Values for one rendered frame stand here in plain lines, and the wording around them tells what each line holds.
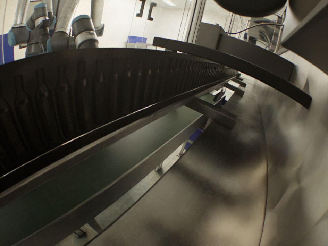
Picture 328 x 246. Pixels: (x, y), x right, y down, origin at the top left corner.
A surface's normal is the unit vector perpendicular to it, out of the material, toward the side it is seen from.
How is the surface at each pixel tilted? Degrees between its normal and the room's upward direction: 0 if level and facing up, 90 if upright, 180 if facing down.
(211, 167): 0
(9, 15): 90
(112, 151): 2
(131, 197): 0
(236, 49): 90
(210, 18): 90
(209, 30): 90
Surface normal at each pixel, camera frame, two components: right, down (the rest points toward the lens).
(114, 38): 0.80, 0.44
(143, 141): 0.22, -0.84
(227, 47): -0.56, 0.34
